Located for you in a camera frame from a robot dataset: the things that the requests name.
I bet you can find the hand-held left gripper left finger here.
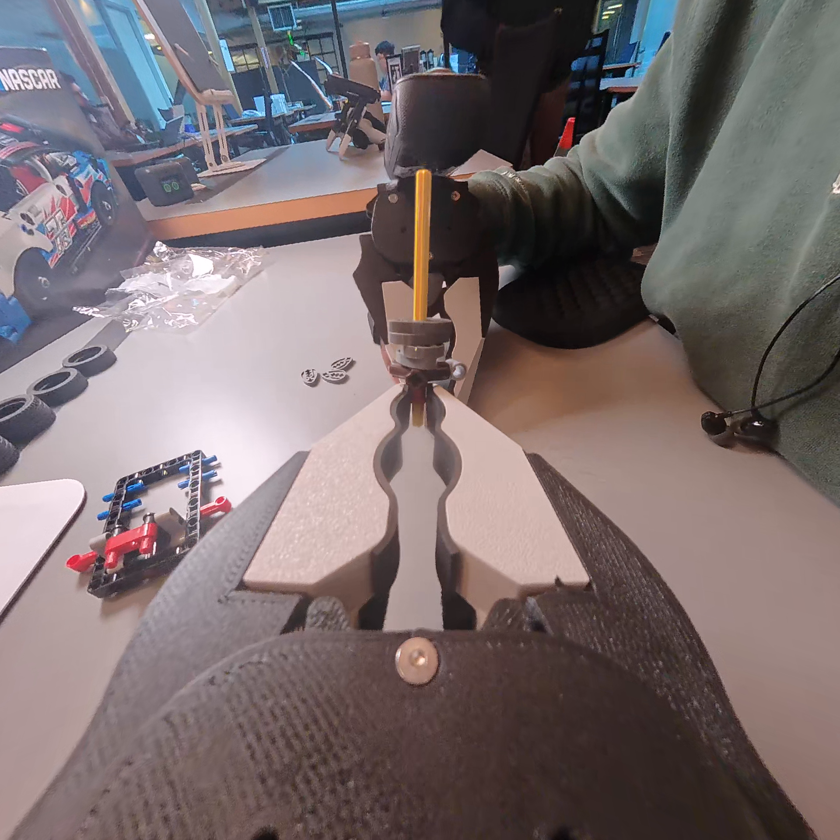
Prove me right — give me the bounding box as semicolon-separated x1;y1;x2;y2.
243;385;414;627

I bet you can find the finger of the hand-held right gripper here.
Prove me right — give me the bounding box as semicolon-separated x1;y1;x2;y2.
378;282;416;370
441;274;488;404

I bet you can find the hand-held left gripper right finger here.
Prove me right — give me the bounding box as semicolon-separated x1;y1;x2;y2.
424;385;592;627

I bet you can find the yellow lego axle assembly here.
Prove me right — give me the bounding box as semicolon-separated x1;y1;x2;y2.
387;168;467;429

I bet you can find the cluster of grey lego discs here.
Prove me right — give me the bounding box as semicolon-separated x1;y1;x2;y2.
301;356;356;389

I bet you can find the person's right forearm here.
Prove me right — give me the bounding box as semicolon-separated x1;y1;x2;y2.
469;39;723;270

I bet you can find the black lego set box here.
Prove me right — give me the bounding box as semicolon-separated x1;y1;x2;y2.
0;46;160;376

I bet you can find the dark background equipment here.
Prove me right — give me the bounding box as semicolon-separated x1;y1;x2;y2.
324;73;389;160

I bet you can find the black office chair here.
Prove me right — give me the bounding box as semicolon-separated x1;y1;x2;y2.
570;29;611;132

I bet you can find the orange edged table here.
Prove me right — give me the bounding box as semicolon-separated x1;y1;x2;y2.
107;138;396;242

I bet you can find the clear plastic bag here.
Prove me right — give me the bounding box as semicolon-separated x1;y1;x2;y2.
73;244;265;336

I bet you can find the wooden easel stand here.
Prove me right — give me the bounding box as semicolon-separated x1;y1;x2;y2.
133;0;268;179

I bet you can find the black equipment case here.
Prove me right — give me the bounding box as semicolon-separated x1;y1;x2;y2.
134;157;199;207

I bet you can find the white book stand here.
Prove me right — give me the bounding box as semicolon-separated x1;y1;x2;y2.
0;479;88;616

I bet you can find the person's green sweatshirt torso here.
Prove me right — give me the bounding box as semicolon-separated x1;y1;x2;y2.
642;0;840;506

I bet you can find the black lego frame assembly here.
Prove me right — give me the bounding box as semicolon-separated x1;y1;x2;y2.
66;449;232;599

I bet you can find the black earphone cable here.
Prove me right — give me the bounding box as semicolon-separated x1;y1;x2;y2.
700;274;840;450

